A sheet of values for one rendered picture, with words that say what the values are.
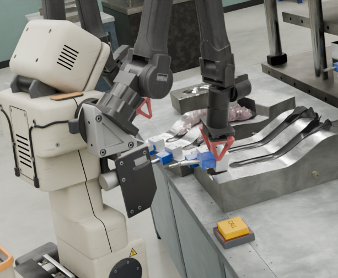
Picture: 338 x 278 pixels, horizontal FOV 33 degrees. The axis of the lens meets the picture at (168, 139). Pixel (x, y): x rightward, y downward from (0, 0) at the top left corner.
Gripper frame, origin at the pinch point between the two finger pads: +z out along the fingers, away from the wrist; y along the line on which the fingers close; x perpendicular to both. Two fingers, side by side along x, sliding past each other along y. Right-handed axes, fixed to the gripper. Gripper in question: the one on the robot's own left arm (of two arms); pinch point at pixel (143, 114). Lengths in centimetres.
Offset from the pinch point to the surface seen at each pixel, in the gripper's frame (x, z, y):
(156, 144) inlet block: 2.1, 12.7, 1.7
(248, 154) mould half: -4.4, 14.6, -34.6
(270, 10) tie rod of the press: -104, 45, 46
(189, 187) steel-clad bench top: 11.2, 16.3, -20.9
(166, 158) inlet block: 6.3, 12.1, -8.4
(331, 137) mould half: -17, 16, -54
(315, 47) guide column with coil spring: -85, 49, 9
